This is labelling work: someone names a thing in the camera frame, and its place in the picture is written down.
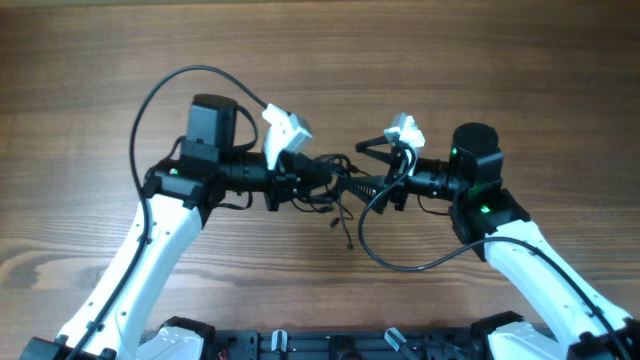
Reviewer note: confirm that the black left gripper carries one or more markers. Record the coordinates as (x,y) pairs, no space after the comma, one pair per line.
(291,177)

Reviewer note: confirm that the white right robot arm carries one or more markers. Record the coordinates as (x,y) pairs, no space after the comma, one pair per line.
(487,219)

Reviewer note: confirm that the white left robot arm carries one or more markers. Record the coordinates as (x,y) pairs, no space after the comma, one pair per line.
(177,198)

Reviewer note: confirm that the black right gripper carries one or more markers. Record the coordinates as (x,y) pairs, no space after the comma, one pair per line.
(377,182)

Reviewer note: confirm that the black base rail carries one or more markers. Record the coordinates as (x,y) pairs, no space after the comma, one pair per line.
(431,344)

